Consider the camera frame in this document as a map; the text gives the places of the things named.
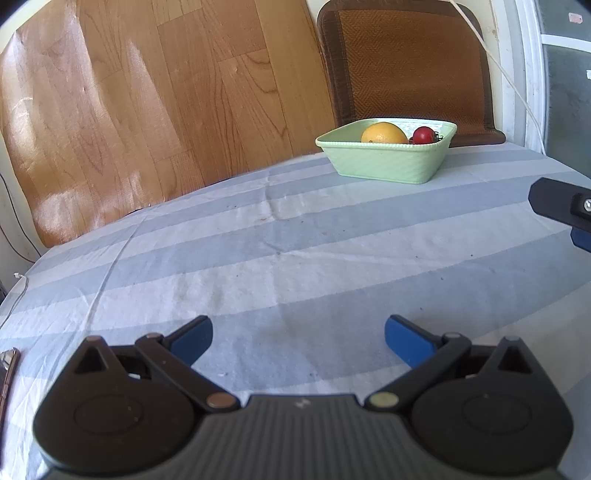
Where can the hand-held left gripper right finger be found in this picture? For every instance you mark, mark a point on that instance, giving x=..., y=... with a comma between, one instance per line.
x=406, y=342

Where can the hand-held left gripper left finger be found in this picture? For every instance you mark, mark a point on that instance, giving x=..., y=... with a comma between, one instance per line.
x=194, y=340

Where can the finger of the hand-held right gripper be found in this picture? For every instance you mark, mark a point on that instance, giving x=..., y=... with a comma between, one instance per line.
x=554, y=198

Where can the red cherry tomato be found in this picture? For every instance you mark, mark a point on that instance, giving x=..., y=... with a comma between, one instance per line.
x=423, y=135

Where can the light green square bowl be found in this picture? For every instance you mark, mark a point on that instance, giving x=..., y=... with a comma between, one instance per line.
x=383, y=161

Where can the large yellow citrus fruit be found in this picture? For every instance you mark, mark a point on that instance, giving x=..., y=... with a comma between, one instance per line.
x=383, y=134

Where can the blue white striped sheet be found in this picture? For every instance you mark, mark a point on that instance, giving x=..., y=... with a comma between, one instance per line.
x=300, y=254

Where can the red sticker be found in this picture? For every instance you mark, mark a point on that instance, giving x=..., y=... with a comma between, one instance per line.
x=575, y=17

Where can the smartphone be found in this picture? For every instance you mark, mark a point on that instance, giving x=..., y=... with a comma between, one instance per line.
x=8, y=378

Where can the brown woven seat mat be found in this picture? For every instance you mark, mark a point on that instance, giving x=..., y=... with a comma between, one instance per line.
x=406, y=60

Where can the wood pattern vinyl sheet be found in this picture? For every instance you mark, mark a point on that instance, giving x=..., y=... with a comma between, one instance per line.
x=138, y=115

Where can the white window frame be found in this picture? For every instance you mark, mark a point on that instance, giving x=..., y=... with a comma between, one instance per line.
x=526, y=69

